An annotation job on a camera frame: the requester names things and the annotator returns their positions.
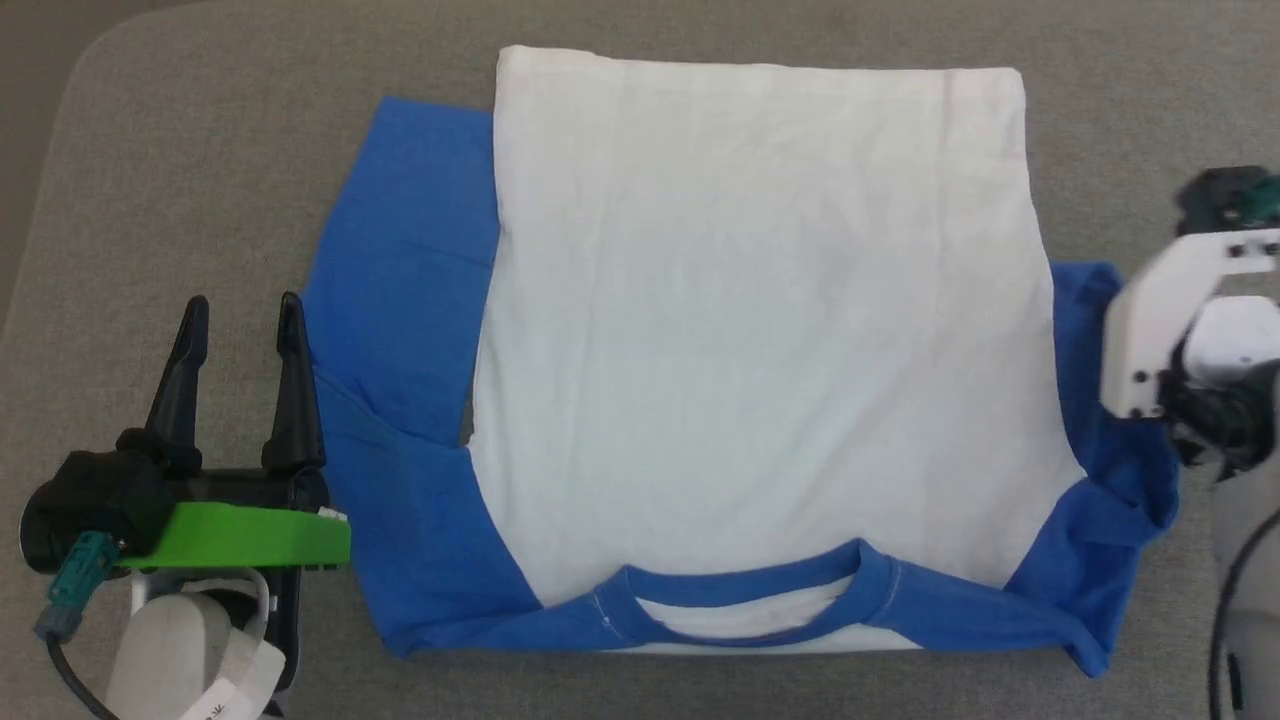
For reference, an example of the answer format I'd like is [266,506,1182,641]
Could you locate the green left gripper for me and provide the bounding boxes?
[114,291,353,691]

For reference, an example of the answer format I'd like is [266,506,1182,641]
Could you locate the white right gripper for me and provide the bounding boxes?
[1099,228,1280,473]

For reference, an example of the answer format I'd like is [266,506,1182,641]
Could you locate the white and blue t-shirt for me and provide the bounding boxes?
[300,45,1182,680]

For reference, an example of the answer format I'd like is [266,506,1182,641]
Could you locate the grey fabric sofa cushion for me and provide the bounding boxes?
[0,0,1280,720]

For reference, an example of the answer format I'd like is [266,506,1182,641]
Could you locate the black cable with teal plug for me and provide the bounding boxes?
[33,532,123,720]

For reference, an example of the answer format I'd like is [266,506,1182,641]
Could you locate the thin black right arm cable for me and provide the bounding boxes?
[1207,508,1280,720]

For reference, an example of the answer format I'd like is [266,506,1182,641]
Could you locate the white paper cable label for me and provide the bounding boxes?
[178,628,288,720]

